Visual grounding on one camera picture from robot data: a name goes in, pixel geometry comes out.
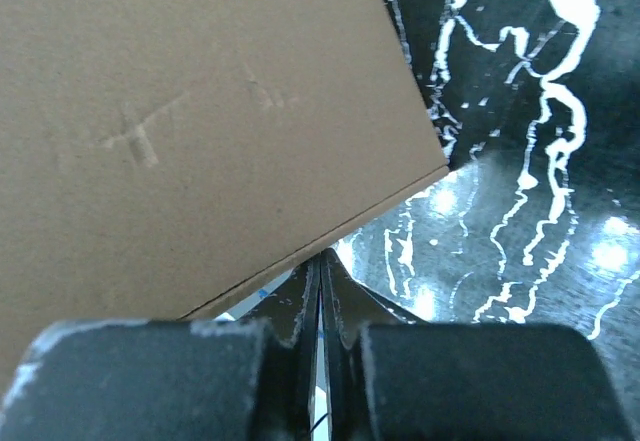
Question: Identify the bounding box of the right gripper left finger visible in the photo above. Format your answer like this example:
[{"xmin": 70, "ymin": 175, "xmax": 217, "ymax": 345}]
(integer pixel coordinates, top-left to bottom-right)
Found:
[{"xmin": 245, "ymin": 258, "xmax": 320, "ymax": 440}]

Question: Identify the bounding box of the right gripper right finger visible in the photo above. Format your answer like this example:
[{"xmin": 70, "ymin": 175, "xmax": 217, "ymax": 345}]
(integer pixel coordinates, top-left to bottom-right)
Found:
[{"xmin": 319, "ymin": 248, "xmax": 420, "ymax": 440}]

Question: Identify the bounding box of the brown cardboard box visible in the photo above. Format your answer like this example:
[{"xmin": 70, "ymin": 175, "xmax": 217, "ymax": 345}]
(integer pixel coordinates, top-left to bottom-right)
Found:
[{"xmin": 1, "ymin": 0, "xmax": 447, "ymax": 384}]

